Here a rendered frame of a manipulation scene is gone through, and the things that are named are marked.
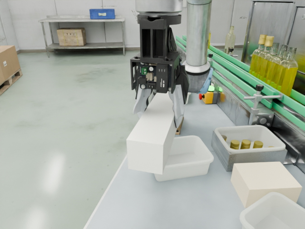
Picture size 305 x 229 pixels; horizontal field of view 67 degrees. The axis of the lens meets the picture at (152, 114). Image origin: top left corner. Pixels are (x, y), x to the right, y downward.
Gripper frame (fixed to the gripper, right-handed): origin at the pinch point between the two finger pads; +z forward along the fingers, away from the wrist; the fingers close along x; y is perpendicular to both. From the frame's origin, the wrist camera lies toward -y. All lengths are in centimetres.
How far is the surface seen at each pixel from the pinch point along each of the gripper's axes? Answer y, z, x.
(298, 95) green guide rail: -61, 14, 46
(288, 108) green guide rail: -54, 18, 41
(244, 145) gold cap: -41, 30, 25
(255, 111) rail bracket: -54, 20, 29
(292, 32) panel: -90, -7, 46
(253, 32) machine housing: -131, -2, 34
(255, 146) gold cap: -41, 29, 30
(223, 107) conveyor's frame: -82, 32, 19
